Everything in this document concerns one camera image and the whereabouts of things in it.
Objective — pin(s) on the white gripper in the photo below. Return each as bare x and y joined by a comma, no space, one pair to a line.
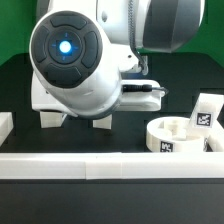
100,91

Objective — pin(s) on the white round stool seat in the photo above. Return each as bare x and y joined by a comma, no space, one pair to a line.
172,134

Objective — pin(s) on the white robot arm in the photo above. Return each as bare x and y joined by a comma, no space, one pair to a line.
80,49

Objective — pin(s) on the white front fence bar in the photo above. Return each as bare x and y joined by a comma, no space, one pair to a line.
88,166

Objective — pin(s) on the white fence bar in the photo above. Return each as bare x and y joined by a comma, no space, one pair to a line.
6,125
88,166

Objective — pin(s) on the white left fence bar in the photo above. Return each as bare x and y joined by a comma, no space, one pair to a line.
6,125

